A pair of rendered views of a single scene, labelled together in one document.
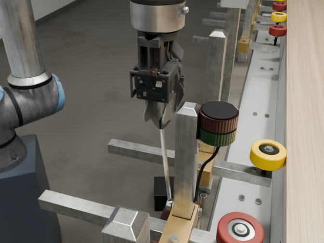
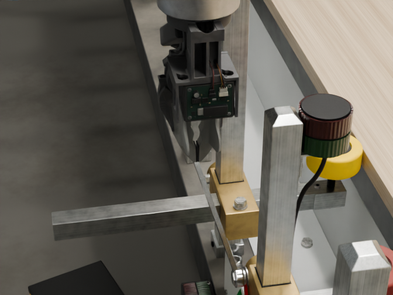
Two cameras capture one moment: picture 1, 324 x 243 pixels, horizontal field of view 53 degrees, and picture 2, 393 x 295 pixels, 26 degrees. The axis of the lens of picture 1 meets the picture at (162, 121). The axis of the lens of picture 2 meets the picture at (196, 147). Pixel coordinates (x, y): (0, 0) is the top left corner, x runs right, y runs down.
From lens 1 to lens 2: 52 cm
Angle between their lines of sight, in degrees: 24
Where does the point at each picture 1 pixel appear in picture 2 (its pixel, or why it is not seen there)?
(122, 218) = (365, 250)
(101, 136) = not seen: outside the picture
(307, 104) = (341, 58)
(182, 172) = (280, 212)
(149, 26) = (207, 12)
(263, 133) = (251, 125)
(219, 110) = (326, 106)
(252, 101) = not seen: hidden behind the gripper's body
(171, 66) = (224, 59)
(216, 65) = (239, 36)
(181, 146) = (279, 173)
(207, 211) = not seen: hidden behind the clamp
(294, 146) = (364, 131)
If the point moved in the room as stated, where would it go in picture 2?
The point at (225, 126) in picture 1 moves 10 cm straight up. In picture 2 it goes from (345, 126) to (354, 44)
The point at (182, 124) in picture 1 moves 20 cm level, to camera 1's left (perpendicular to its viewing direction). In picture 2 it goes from (281, 140) to (113, 195)
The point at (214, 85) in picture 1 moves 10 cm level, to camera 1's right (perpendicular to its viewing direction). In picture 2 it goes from (238, 67) to (299, 50)
